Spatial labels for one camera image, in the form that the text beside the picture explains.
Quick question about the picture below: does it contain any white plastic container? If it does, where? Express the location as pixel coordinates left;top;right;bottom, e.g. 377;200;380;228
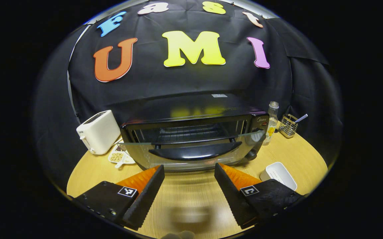
260;162;298;191

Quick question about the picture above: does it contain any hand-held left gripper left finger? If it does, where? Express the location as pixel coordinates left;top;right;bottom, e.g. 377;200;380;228
74;164;166;231

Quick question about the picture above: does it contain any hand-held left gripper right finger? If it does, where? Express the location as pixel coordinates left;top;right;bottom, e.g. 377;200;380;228
214;162;306;230

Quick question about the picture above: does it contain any white toaster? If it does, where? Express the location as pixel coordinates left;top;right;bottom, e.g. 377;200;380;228
76;110;121;155

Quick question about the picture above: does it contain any clear glass bottle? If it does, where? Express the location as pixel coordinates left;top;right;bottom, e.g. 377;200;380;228
263;101;280;146

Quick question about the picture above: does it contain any white divided seasoning dish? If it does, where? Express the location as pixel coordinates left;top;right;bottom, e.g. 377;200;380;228
108;143;136;169

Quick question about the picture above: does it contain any metal wire utensil holder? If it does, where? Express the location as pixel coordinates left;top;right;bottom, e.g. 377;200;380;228
279;114;298;139

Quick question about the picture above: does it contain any black electric oven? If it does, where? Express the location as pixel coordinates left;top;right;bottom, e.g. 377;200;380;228
120;93;270;174

